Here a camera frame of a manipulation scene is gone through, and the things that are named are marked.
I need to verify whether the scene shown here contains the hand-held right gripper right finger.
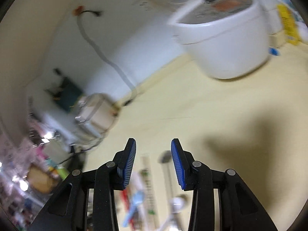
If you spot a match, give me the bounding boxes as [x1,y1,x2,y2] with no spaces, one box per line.
[171,138,278,231]

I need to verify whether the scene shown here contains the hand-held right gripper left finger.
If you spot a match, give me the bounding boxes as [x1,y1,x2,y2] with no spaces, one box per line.
[29,138,137,231]

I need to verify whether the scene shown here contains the long metal spoon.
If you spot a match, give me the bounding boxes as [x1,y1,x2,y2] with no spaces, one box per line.
[157,150,186,198]

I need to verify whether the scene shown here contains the disposable chopsticks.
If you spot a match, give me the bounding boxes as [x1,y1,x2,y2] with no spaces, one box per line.
[140,153,159,231]

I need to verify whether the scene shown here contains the red plastic spatula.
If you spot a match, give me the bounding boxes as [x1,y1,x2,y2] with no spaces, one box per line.
[120,190,135,227]

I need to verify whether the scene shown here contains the white plastic spoon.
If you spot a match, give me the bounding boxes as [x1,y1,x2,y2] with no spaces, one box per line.
[156,196,189,231]

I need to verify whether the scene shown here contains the light blue plastic fork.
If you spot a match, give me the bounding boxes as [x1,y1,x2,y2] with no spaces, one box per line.
[123,189,146,228]

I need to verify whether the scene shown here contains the black electric griddle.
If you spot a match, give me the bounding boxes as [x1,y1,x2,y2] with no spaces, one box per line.
[61,149,86,174]

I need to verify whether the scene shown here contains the beige electric pot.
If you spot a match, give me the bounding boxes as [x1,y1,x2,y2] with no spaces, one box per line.
[74,94,121,140]

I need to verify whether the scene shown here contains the dark green utensil holder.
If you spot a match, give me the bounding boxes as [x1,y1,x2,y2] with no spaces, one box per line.
[44,69,85,112]

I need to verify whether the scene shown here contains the white rice cooker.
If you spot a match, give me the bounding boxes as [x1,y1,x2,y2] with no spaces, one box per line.
[168,0,271,80]

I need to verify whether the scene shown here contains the yellow box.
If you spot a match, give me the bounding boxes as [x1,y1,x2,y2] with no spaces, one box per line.
[277,3,297,45]

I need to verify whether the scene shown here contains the black power cable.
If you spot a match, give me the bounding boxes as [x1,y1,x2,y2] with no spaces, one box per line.
[72,8,140,107]

